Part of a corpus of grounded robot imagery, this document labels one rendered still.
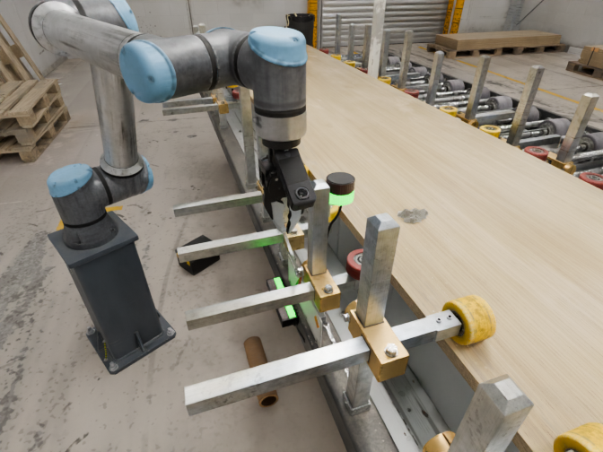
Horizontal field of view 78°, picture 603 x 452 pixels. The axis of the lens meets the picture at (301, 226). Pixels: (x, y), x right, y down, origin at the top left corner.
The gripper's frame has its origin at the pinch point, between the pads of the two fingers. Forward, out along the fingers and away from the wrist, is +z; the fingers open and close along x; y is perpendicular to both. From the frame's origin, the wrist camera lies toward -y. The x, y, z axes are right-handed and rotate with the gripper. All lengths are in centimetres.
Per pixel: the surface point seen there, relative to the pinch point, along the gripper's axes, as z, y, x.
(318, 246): 6.1, 0.2, -7.1
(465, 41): 77, 575, -526
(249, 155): 17, 76, -7
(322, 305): 17.0, -7.1, -5.7
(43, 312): 102, 107, 100
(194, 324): 16.8, -3.5, 21.9
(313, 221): -0.9, 0.3, -5.9
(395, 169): 12, 38, -50
